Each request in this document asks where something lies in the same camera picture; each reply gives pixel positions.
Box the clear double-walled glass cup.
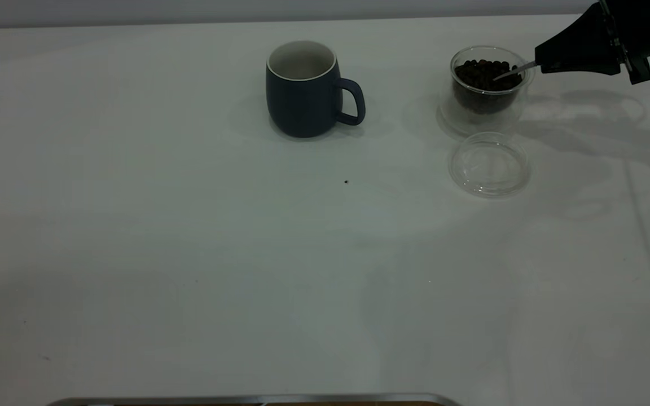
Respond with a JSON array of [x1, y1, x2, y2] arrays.
[[438, 46, 535, 136]]

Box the dark grey ceramic mug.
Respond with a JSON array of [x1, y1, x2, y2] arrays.
[[265, 40, 366, 139]]

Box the metal spoon with pale-blue handle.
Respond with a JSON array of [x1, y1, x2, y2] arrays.
[[491, 60, 540, 81]]

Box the heap of roasted coffee beans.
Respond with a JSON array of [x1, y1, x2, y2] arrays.
[[454, 59, 524, 113]]

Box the clear glass saucer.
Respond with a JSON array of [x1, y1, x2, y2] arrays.
[[448, 131, 532, 198]]

